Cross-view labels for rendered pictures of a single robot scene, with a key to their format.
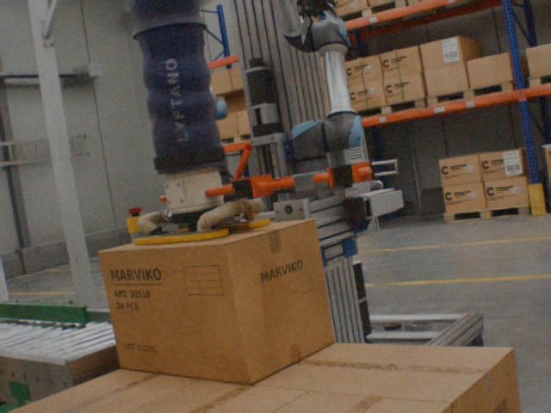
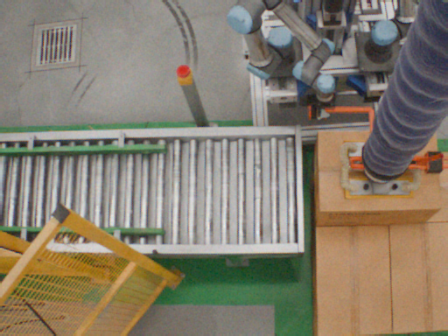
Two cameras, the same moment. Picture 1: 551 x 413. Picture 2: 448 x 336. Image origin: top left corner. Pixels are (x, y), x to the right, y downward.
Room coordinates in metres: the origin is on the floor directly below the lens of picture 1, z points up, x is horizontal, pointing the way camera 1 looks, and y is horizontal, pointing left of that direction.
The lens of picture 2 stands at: (1.90, 1.13, 3.93)
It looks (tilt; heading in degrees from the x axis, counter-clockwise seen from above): 74 degrees down; 324
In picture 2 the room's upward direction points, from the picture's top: 5 degrees counter-clockwise
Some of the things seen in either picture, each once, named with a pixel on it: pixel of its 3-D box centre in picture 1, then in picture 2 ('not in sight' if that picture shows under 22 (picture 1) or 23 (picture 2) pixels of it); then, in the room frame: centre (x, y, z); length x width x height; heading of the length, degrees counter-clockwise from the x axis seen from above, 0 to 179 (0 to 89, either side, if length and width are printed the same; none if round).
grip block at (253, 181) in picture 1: (252, 187); (433, 162); (2.03, 0.08, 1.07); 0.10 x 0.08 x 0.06; 139
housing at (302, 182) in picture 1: (310, 181); not in sight; (1.89, -0.09, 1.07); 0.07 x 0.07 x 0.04; 49
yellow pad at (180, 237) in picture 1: (178, 232); (380, 187); (2.12, 0.33, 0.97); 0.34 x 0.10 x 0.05; 49
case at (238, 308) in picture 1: (213, 297); (374, 179); (2.19, 0.26, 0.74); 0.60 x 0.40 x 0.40; 50
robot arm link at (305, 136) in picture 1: (310, 138); (384, 35); (2.63, -0.14, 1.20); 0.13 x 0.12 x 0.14; 80
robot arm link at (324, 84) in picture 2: not in sight; (325, 85); (2.58, 0.31, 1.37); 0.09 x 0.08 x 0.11; 15
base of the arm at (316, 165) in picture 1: (312, 169); (380, 45); (2.63, -0.14, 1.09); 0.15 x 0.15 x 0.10
